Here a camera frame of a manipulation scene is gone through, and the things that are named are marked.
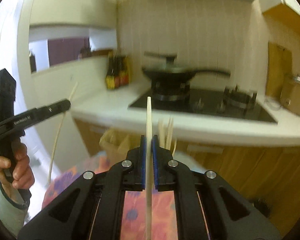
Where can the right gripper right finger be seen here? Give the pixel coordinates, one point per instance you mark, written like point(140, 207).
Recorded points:
point(206, 206)

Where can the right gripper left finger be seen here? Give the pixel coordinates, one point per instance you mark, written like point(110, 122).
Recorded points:
point(92, 206)

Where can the grey sleeved left forearm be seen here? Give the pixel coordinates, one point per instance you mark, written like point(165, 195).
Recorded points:
point(13, 212)

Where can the white kitchen countertop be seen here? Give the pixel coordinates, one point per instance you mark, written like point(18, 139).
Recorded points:
point(110, 108)

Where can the floral table cloth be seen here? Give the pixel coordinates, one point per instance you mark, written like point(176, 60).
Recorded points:
point(164, 223)

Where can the beige slotted utensil basket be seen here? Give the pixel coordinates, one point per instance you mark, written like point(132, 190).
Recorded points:
point(116, 143)

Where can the wooden base cabinets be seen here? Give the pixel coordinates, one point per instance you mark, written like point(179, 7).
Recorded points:
point(270, 172)

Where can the black gas stove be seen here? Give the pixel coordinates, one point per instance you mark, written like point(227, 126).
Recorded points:
point(228, 103)

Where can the black wok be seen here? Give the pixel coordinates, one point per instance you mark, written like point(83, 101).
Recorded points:
point(171, 72)

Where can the beige rice cooker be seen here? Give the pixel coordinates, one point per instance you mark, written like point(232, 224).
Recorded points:
point(290, 94)

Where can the wooden cutting board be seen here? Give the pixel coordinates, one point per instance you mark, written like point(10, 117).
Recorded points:
point(280, 63)

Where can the upper wall cabinet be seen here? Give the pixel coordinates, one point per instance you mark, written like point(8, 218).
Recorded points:
point(285, 11)

